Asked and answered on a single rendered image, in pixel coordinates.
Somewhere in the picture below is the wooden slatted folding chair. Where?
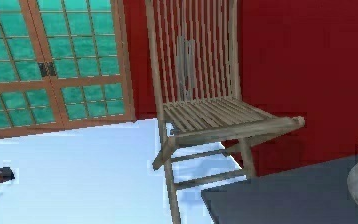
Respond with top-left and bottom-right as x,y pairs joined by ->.
144,0 -> 306,224

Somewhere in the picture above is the wooden framed glass door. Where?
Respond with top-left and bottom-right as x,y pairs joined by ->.
0,0 -> 137,141

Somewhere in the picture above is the dark grey table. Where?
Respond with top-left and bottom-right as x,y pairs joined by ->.
200,154 -> 358,224

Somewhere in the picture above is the black door latch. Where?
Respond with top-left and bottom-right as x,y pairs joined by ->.
38,61 -> 58,78

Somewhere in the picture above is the black and brown object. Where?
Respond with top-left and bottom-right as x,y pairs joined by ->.
0,166 -> 16,198

